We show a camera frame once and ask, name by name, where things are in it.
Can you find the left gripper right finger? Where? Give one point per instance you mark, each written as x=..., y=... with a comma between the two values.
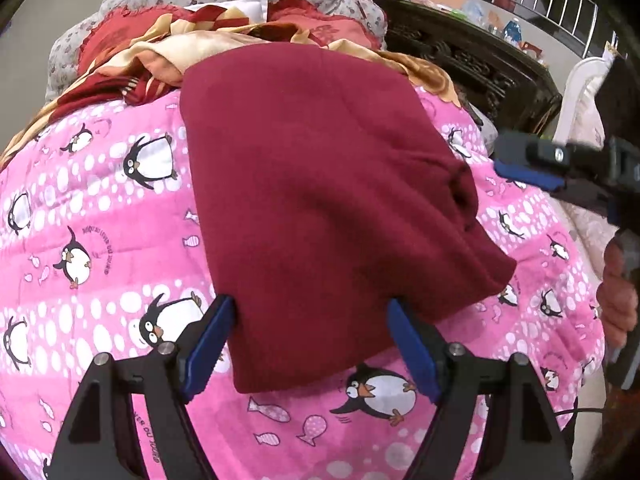
x=521, y=440

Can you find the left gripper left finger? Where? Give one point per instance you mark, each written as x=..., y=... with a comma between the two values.
x=99, y=436

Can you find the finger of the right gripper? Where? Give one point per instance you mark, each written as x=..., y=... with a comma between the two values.
x=522, y=149
x=547, y=178

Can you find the dark red sweater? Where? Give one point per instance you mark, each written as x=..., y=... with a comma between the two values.
x=324, y=191

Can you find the person right hand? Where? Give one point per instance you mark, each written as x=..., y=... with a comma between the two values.
x=617, y=299

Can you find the pink penguin quilt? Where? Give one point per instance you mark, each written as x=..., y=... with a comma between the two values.
x=100, y=241

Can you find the white metal railing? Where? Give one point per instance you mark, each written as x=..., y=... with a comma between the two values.
x=578, y=24

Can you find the right red pillow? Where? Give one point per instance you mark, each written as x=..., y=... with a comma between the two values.
x=323, y=28

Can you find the red pillow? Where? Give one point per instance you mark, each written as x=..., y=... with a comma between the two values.
x=323, y=28
x=121, y=26

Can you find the white pillow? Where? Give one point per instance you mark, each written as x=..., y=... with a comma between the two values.
x=255, y=10

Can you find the red yellow patterned blanket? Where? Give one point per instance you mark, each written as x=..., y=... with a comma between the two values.
x=154, y=64

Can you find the left red pillow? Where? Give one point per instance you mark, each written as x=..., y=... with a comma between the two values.
x=121, y=26

